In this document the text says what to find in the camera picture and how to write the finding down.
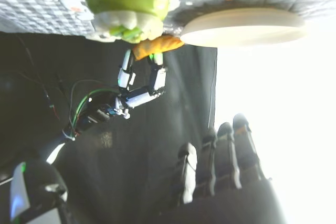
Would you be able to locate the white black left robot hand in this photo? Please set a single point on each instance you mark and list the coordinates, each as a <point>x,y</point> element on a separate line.
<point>231,182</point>

